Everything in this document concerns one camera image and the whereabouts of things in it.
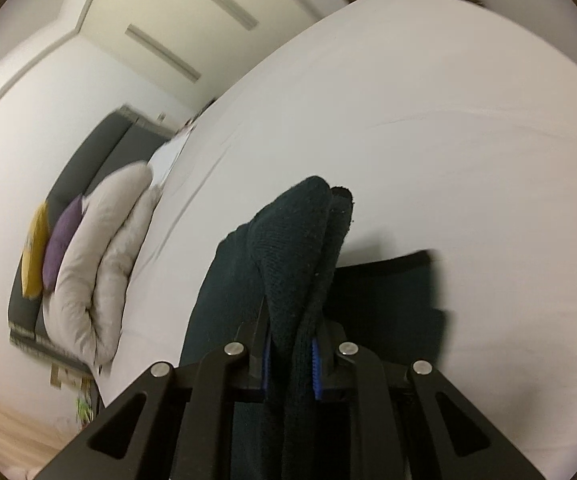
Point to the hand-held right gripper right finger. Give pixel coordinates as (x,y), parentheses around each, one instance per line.
(317,367)

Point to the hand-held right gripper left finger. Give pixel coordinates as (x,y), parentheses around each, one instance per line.
(267,367)

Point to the dark green knit sweater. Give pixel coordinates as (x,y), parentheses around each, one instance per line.
(293,260)

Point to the beige quilted duvet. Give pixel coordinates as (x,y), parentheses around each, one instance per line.
(98,270)

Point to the white paper sheet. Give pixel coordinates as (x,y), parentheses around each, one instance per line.
(168,160)

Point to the purple pillow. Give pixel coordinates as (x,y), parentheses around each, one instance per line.
(63,245)

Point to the yellow pillow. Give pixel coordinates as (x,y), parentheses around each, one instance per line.
(36,250)

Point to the grey padded headboard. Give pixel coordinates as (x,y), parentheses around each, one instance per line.
(98,160)

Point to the bed with white sheet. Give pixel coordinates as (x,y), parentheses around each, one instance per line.
(418,110)

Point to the cream wardrobe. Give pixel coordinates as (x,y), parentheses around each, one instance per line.
(168,10)

